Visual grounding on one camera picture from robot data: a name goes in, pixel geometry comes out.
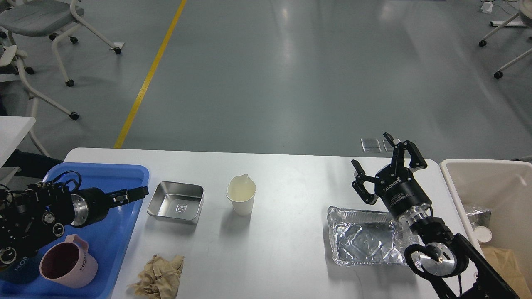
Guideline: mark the blue plastic tray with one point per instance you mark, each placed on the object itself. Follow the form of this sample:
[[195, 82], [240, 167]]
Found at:
[[108, 239]]

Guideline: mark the crumpled foil in bin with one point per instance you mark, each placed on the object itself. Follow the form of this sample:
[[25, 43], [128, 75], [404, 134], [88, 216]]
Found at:
[[478, 215]]

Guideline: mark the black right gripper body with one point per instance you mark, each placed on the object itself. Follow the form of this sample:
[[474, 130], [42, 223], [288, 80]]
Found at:
[[399, 190]]

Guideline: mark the white chair frame left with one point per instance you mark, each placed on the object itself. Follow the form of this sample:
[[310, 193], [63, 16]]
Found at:
[[12, 58]]

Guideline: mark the brown paper bag in bin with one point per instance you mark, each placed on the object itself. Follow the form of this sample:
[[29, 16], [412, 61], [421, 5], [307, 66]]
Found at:
[[505, 263]]

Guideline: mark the grey office chair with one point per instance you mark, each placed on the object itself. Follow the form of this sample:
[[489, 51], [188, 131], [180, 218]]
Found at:
[[41, 18]]

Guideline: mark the metal floor plate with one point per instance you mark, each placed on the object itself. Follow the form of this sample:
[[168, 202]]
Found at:
[[389, 147], [371, 145]]

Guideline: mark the right metal floor plate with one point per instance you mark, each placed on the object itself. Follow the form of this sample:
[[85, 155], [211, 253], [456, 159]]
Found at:
[[389, 147]]

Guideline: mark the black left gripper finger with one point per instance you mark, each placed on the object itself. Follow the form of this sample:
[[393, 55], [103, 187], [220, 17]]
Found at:
[[115, 202], [129, 194]]

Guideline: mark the stainless steel rectangular tray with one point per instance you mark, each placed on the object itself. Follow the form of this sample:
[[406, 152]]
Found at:
[[177, 201]]

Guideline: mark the dark blue mug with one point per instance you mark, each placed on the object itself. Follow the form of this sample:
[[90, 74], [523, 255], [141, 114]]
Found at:
[[23, 271]]

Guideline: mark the small white side table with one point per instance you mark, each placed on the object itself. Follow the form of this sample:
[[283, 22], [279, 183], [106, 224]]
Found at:
[[12, 132]]

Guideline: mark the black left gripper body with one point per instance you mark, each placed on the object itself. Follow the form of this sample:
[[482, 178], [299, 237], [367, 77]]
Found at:
[[90, 206]]

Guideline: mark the beige plastic waste bin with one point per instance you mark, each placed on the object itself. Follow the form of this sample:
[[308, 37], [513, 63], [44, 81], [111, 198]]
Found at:
[[506, 188]]

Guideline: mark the left metal floor plate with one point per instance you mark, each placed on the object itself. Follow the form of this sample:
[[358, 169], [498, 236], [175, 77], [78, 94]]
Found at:
[[371, 145]]

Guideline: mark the aluminium foil container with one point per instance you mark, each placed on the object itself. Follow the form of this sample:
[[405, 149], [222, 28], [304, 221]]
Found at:
[[365, 237]]

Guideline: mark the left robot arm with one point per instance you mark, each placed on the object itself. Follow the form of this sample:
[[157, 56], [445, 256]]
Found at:
[[36, 216]]

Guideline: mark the white paper cup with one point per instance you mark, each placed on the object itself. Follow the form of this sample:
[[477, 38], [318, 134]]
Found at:
[[241, 192]]

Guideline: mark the crumpled brown paper napkin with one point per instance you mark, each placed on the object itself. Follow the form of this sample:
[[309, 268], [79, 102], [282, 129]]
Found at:
[[160, 278]]

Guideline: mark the small white cup in bin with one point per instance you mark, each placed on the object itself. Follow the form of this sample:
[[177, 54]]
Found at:
[[483, 234]]

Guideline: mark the pink ribbed mug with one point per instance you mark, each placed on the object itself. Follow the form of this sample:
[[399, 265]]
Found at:
[[69, 263]]

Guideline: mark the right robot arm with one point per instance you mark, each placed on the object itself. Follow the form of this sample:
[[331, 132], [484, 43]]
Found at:
[[442, 253]]

